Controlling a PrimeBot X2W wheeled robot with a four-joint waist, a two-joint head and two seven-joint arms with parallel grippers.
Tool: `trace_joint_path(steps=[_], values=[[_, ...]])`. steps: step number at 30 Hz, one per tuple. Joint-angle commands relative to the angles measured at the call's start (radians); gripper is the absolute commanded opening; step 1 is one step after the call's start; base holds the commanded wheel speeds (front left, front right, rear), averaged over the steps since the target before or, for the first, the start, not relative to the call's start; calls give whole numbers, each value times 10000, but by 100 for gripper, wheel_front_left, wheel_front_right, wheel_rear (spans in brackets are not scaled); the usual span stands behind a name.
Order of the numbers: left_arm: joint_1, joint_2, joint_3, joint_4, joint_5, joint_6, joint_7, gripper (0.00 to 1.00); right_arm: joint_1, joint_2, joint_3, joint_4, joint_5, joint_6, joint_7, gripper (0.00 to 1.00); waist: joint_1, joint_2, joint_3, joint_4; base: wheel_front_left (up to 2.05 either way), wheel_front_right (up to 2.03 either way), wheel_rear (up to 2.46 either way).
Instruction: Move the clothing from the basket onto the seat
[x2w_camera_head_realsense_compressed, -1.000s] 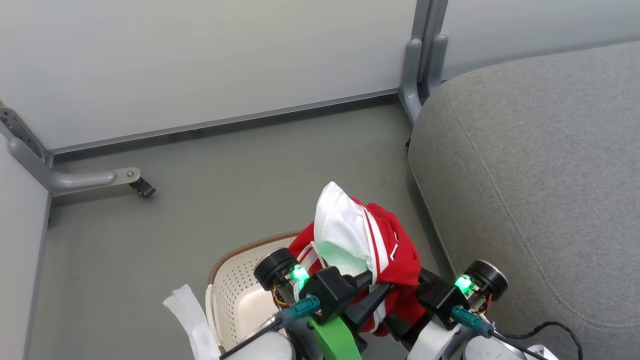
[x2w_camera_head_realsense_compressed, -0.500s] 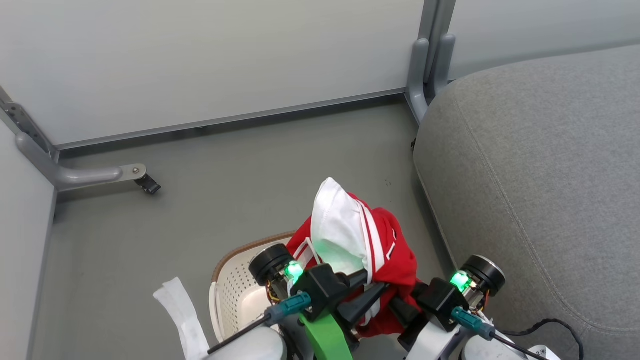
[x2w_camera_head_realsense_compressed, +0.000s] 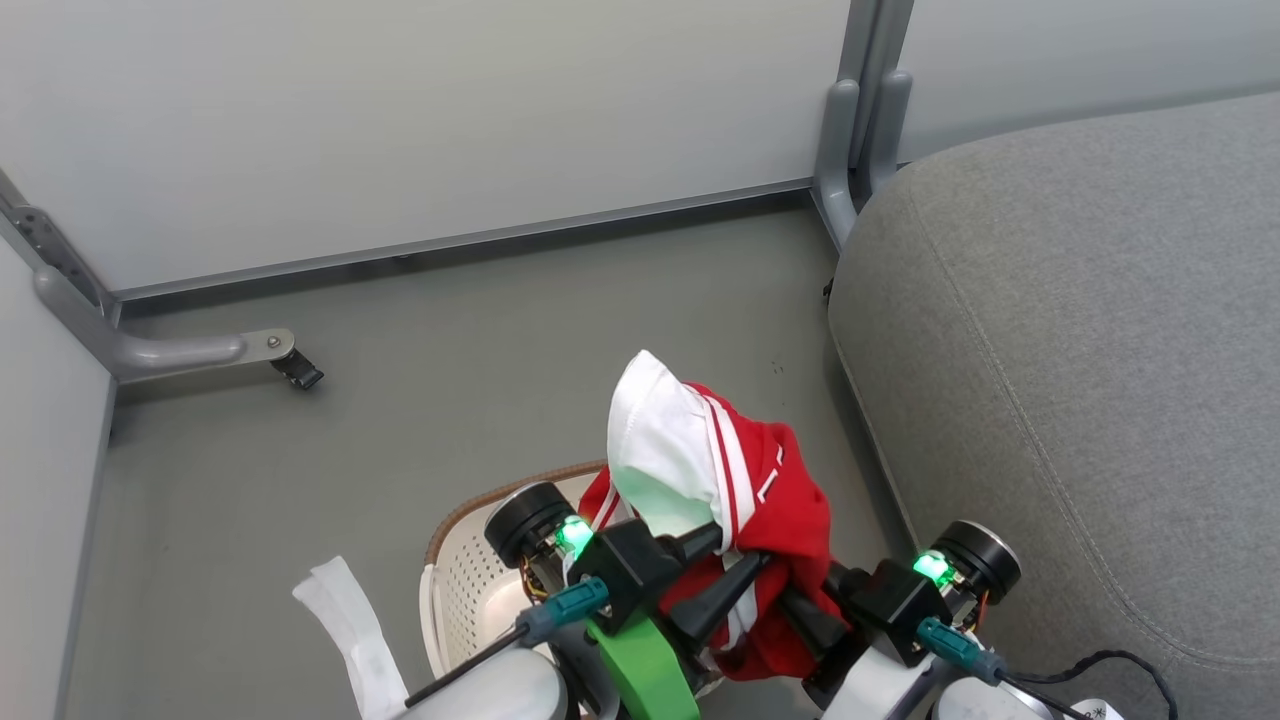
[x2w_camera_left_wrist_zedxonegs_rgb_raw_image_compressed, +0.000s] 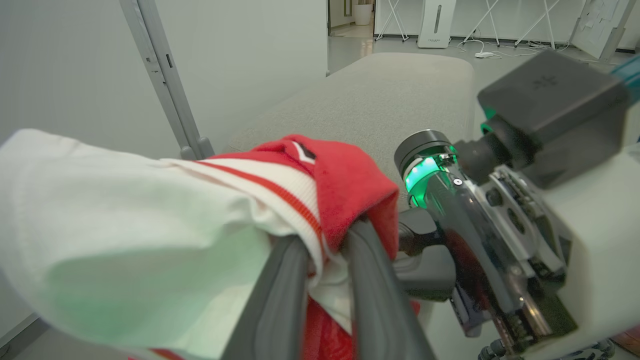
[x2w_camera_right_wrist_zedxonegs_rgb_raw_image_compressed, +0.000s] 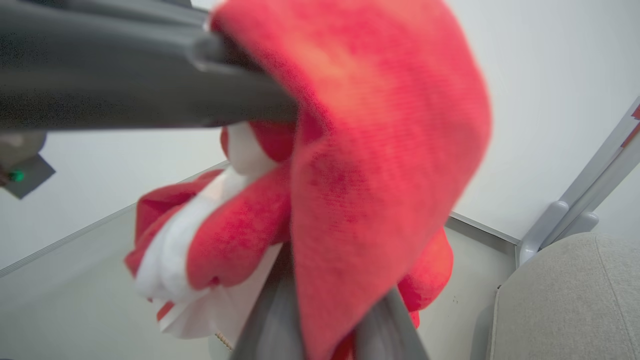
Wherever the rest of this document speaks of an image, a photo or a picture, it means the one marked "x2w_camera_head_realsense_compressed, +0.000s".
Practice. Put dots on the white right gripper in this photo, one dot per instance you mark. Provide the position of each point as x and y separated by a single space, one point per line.
875 690

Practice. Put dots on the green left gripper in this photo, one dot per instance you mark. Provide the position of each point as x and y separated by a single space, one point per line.
645 670

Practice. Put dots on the red and white garment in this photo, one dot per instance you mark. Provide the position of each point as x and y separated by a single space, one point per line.
780 500

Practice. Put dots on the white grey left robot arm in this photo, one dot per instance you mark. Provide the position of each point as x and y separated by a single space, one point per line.
500 695

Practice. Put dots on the white laundry basket brown rim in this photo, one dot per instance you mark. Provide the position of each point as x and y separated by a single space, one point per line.
470 590

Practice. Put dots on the grey fabric sofa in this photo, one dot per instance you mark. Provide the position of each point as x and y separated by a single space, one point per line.
1060 360

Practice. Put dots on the grey partition foot with caster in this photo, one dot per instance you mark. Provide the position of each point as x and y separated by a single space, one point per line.
170 352

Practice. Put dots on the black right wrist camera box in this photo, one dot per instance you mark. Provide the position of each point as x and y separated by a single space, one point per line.
900 605

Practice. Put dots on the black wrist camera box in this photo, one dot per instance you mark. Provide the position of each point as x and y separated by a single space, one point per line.
900 605
625 570

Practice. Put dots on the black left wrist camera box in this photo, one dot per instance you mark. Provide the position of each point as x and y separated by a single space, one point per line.
625 570

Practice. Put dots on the grey partition bottom rail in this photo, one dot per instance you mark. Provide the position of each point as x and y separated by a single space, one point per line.
450 247

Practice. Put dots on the grey partition post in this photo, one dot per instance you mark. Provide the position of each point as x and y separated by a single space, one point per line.
850 130

